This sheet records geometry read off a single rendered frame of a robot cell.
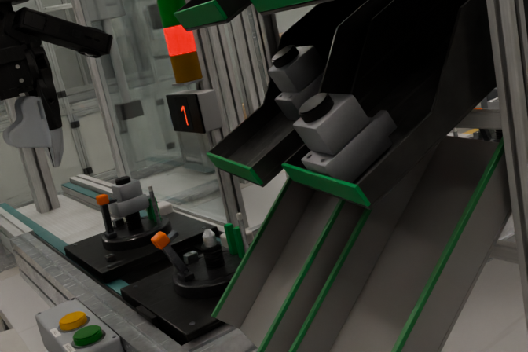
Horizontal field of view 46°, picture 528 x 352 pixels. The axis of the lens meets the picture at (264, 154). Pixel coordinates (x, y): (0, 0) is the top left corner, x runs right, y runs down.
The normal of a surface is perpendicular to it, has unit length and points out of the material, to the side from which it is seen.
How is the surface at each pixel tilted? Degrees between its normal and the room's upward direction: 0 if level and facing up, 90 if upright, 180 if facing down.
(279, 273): 45
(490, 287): 0
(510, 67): 90
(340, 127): 90
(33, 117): 93
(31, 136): 93
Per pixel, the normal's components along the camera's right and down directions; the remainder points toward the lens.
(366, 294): -0.77, -0.48
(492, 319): -0.20, -0.96
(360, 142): 0.40, 0.12
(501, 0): -0.81, 0.29
